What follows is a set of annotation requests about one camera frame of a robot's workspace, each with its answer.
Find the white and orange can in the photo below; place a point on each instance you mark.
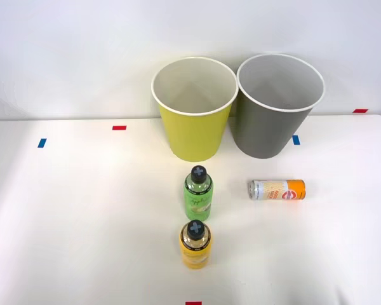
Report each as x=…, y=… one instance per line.
x=277, y=190

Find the grey plastic waste bin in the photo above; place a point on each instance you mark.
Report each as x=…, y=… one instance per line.
x=266, y=130

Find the yellow plastic bottle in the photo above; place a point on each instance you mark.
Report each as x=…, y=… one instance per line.
x=195, y=251

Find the yellow-green plastic waste bin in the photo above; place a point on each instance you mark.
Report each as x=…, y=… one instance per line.
x=193, y=133

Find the green plastic bottle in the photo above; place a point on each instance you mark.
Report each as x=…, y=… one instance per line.
x=199, y=200

